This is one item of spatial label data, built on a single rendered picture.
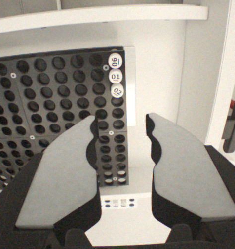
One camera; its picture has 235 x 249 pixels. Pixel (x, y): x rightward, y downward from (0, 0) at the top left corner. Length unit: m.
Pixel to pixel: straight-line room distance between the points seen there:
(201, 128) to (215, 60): 0.07
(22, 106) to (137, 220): 0.48
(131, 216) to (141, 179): 0.28
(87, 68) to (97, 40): 0.07
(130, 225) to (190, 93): 0.47
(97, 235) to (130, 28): 0.59
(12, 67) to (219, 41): 0.19
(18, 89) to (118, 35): 0.13
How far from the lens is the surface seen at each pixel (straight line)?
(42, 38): 0.26
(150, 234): 0.69
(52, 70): 0.20
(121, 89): 0.18
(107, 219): 0.59
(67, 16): 0.19
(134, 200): 0.47
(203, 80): 0.21
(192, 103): 0.24
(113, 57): 0.17
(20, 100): 0.22
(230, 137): 0.25
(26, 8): 0.65
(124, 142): 0.22
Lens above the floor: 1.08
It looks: 60 degrees down
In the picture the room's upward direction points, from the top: 176 degrees clockwise
